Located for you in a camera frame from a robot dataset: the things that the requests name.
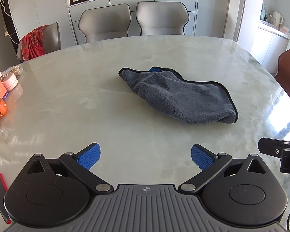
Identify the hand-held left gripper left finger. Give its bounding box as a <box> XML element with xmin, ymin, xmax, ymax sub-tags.
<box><xmin>26</xmin><ymin>143</ymin><xmax>113</xmax><ymax>194</ymax></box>

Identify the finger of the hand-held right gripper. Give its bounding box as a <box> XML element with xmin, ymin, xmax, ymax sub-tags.
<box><xmin>258</xmin><ymin>137</ymin><xmax>290</xmax><ymax>174</ymax></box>

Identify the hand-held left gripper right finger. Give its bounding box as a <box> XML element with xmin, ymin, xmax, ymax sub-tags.
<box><xmin>177</xmin><ymin>144</ymin><xmax>266</xmax><ymax>194</ymax></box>

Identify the grey and blue towel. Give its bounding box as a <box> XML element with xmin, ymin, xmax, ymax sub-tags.
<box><xmin>118</xmin><ymin>66</ymin><xmax>239</xmax><ymax>125</ymax></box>

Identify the white side cabinet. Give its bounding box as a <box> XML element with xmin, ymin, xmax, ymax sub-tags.
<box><xmin>251</xmin><ymin>20</ymin><xmax>290</xmax><ymax>66</ymax></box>

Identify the red phone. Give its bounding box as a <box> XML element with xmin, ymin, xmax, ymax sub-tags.
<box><xmin>0</xmin><ymin>171</ymin><xmax>11</xmax><ymax>224</ymax></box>

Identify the clear snack bag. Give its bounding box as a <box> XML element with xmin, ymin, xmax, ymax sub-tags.
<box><xmin>1</xmin><ymin>65</ymin><xmax>23</xmax><ymax>78</ymax></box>

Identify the white kettle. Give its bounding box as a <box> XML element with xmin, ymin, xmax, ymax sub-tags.
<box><xmin>272</xmin><ymin>11</ymin><xmax>284</xmax><ymax>28</ymax></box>

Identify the red patterned cloth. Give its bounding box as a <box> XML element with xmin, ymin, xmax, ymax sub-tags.
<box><xmin>19</xmin><ymin>25</ymin><xmax>49</xmax><ymax>62</ymax></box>

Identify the beige dining chair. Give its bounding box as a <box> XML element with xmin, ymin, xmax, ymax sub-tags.
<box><xmin>136</xmin><ymin>1</ymin><xmax>189</xmax><ymax>36</ymax></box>
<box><xmin>78</xmin><ymin>3</ymin><xmax>131</xmax><ymax>44</ymax></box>
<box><xmin>16</xmin><ymin>22</ymin><xmax>61</xmax><ymax>63</ymax></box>

